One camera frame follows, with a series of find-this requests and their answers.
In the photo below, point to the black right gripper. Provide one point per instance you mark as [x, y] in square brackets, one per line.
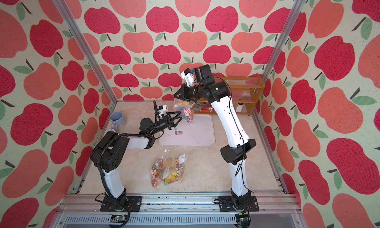
[184, 90]

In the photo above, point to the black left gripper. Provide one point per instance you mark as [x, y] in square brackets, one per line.
[168, 122]

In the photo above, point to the ziploc bag of candies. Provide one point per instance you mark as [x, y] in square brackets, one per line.
[185, 108]

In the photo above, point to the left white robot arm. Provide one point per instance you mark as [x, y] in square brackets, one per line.
[109, 152]

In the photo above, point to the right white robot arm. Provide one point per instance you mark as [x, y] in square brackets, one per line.
[200, 84]

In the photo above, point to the poured candies pile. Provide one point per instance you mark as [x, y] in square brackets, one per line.
[178, 132]

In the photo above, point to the white plastic tray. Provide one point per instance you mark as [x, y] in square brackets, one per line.
[200, 133]

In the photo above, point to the red soda can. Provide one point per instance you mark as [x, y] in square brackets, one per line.
[206, 109]

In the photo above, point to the blue grey mug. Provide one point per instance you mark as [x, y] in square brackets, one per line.
[117, 120]

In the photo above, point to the wooden shelf rack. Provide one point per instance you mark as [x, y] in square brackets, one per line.
[246, 90]

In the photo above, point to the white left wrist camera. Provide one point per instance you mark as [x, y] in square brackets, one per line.
[162, 110]

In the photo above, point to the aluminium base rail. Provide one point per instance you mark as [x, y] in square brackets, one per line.
[179, 210]

